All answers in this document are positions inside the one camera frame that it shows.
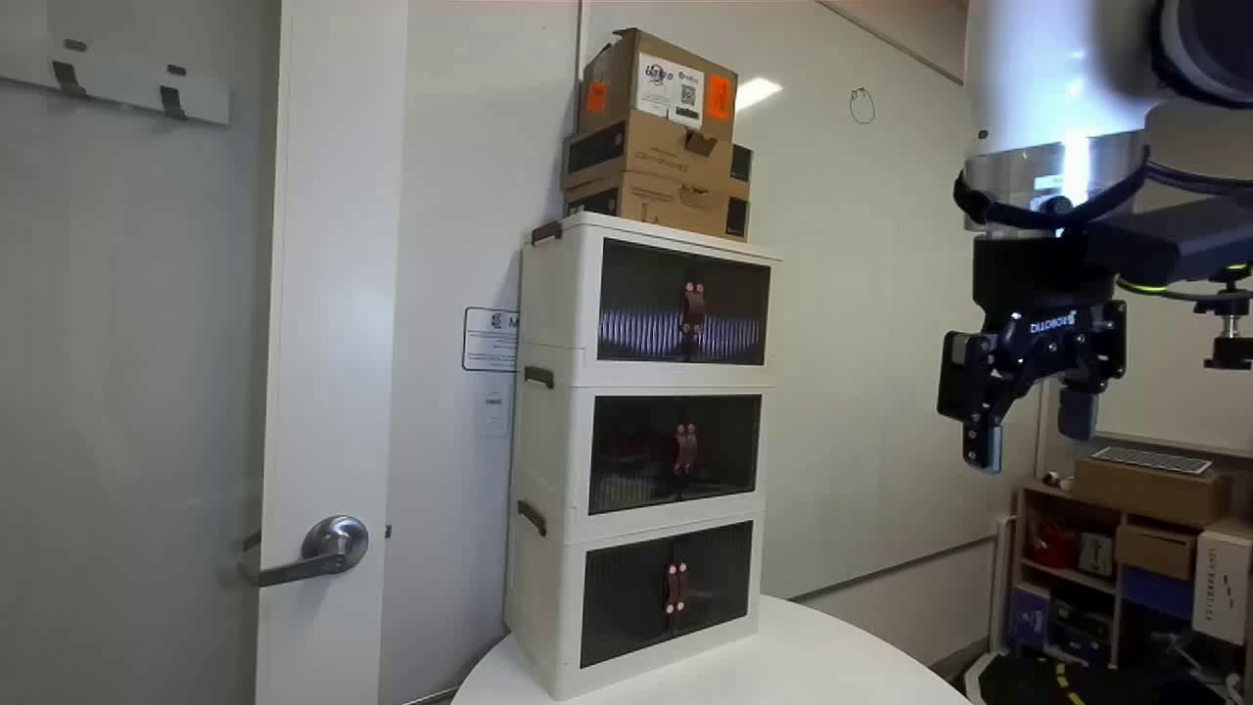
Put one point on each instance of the white coat hook rack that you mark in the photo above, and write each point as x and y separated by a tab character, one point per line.
119	80

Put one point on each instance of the small labelled cardboard box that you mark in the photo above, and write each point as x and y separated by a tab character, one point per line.
619	83

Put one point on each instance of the white stacked storage cabinet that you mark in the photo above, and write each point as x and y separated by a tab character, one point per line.
555	445

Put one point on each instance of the black camera on stand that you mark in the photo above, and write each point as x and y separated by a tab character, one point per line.
1231	351

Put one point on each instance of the blue box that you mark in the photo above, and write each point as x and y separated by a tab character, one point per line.
1156	595

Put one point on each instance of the wide cardboard box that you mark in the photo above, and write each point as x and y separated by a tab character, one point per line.
666	211
651	148

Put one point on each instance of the white glass panel door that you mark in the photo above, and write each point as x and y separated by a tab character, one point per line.
336	259

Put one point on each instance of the red item in shelf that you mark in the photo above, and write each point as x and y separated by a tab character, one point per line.
1050	545

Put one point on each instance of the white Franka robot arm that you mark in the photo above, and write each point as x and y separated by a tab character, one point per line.
1042	80

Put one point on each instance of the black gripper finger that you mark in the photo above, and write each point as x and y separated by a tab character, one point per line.
985	438
1077	412

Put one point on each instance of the silver keyboard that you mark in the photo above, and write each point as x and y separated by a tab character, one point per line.
1156	460

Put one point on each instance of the white wall sign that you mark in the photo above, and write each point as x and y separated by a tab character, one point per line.
489	338

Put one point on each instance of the white printed box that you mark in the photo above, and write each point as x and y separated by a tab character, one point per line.
1225	583

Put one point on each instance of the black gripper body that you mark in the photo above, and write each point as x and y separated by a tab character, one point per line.
1041	335

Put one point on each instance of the flat cardboard box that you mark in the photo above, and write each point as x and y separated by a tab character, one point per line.
1148	497

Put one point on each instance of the wooden storage shelf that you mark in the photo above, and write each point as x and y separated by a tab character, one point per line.
1110	505

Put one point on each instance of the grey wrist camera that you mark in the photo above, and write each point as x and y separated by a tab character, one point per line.
1178	241

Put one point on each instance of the white wall board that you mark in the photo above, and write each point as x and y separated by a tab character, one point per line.
1178	404

